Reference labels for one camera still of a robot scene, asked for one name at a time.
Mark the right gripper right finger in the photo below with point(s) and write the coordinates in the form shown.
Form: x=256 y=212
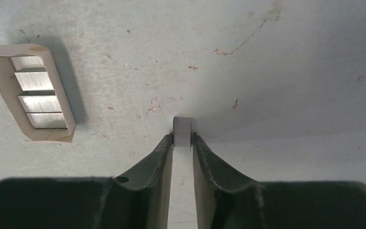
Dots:
x=227 y=199

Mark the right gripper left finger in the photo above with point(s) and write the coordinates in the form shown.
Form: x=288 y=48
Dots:
x=136 y=199

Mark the staple strip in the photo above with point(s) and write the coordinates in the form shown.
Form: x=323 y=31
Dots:
x=182 y=133

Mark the staple tray box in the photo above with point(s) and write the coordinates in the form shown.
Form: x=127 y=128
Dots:
x=32 y=90

